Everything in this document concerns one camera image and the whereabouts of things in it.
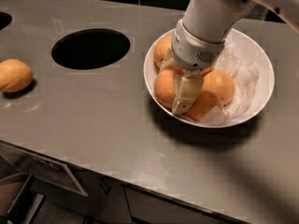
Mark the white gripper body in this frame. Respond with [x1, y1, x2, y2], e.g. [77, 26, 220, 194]
[171, 20, 224, 70]

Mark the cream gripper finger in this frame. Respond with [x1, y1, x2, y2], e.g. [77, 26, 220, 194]
[160, 48, 182, 71]
[172, 70, 204, 115]

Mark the orange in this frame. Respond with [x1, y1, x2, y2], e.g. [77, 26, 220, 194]
[202, 70, 235, 105]
[153, 68, 182, 109]
[153, 35, 172, 67]
[184, 91, 223, 121]
[201, 65, 215, 77]
[0, 59, 33, 92]

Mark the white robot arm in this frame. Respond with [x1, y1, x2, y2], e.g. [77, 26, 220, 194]
[171, 0, 299, 114]

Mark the orange bottom in bowl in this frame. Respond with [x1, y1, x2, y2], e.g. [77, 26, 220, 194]
[184, 91, 223, 121]

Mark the white paper napkin in bowl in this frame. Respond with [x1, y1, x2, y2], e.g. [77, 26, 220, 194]
[179, 35, 261, 126]

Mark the white ceramic bowl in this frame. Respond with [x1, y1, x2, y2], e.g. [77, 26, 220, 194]
[144, 29, 275, 128]

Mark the dark cabinet drawer front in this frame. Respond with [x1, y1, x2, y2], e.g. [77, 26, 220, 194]
[123, 185, 249, 224]

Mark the framed sign under counter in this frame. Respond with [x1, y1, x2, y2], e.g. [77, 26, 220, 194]
[0, 143, 88, 197]

